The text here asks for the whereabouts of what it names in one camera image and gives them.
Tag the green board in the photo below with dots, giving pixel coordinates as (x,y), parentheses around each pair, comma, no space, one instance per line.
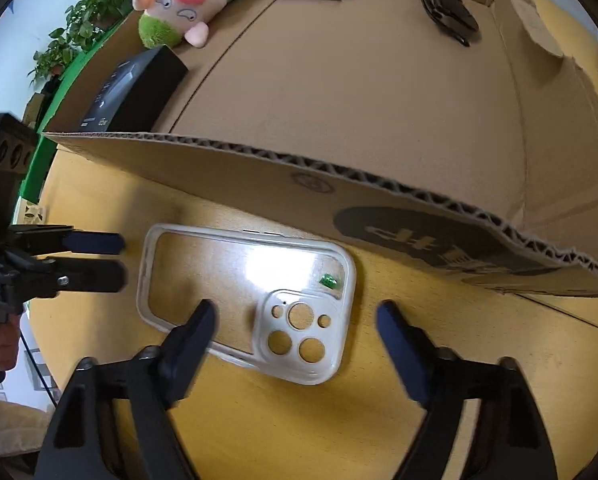
(38,170)

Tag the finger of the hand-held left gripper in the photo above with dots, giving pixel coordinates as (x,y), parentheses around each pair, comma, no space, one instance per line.
(96,277)
(96,243)

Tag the black sunglasses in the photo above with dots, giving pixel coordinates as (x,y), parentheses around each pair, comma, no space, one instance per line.
(446,10)

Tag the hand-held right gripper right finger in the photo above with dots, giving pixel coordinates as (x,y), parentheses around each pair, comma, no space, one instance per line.
(401,345)

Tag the black charger box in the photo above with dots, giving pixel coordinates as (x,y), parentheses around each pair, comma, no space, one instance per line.
(134,90)

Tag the person's left hand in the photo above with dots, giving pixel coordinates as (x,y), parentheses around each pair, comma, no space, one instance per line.
(4,347)

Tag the clear phone case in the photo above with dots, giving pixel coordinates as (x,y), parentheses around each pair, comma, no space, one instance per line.
(329,355)

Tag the green potted plant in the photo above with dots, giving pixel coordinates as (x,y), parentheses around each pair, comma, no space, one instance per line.
(89,15)

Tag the brown cardboard box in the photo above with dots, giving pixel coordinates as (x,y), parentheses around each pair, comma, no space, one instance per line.
(354,110)

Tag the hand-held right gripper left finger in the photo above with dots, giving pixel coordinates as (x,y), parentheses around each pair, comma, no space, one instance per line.
(194,340)

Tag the beige cushion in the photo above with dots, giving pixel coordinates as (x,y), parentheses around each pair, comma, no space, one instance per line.
(9,422)

